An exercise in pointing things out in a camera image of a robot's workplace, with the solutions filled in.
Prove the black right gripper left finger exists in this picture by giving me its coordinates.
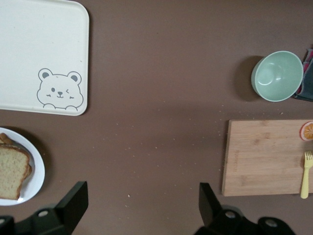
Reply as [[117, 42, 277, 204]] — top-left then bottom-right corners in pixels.
[[54, 181, 89, 233]]

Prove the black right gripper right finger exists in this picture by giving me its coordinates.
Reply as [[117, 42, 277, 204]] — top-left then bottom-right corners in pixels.
[[199, 182, 225, 228]]

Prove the white round plate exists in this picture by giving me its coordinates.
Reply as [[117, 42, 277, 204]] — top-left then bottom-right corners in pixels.
[[0, 127, 46, 206]]

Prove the brown bread slice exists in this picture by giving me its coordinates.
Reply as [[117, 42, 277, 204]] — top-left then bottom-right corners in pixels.
[[0, 143, 34, 200], [0, 133, 15, 145]]

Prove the wooden cutting board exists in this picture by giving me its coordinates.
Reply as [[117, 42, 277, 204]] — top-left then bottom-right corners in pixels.
[[222, 119, 313, 197]]

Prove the pale yellow plastic fork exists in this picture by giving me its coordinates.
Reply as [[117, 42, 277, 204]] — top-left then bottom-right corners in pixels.
[[300, 151, 313, 199]]

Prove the toy orange slice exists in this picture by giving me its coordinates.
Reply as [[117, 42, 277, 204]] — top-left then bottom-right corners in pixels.
[[299, 121, 313, 142]]

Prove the pale green bowl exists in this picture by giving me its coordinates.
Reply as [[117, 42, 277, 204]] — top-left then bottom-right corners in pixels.
[[251, 50, 304, 102]]

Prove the dark grey folded cloth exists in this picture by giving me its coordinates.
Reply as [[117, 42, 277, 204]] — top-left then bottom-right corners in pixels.
[[293, 45, 313, 102]]

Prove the cream bear print tray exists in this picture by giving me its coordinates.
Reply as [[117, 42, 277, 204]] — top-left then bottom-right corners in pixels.
[[0, 0, 90, 117]]

